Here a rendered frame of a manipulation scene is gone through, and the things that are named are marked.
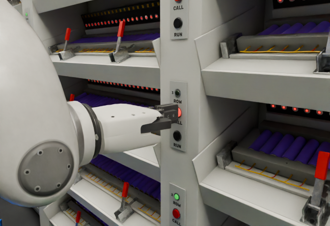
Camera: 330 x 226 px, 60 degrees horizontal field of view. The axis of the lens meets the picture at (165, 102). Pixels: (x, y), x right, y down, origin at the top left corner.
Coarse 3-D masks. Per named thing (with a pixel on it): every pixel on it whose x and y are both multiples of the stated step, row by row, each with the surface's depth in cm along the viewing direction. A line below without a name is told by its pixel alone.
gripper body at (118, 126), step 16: (96, 112) 38; (112, 112) 38; (128, 112) 39; (144, 112) 39; (96, 128) 35; (112, 128) 35; (128, 128) 37; (96, 144) 35; (112, 144) 36; (128, 144) 37; (144, 144) 39
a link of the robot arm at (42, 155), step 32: (0, 0) 26; (0, 32) 23; (32, 32) 25; (0, 64) 21; (32, 64) 23; (0, 96) 21; (32, 96) 22; (64, 96) 25; (0, 128) 21; (32, 128) 22; (64, 128) 24; (0, 160) 21; (32, 160) 22; (64, 160) 24; (0, 192) 22; (32, 192) 23; (64, 192) 25
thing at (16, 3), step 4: (8, 0) 149; (12, 0) 110; (16, 0) 111; (20, 0) 98; (12, 4) 110; (16, 4) 111; (20, 4) 100; (16, 8) 104; (20, 8) 102; (20, 12) 103
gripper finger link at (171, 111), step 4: (172, 104) 48; (176, 104) 48; (160, 108) 46; (164, 108) 46; (168, 108) 47; (172, 108) 48; (176, 108) 49; (164, 112) 46; (168, 112) 46; (172, 112) 47; (176, 112) 48; (160, 116) 43; (164, 116) 46; (168, 116) 47; (172, 116) 47; (176, 116) 48; (172, 120) 48; (176, 120) 49
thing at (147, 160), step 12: (144, 96) 83; (156, 96) 79; (156, 144) 54; (108, 156) 72; (120, 156) 66; (132, 156) 62; (144, 156) 60; (156, 156) 54; (132, 168) 65; (144, 168) 60; (156, 168) 57; (156, 180) 59
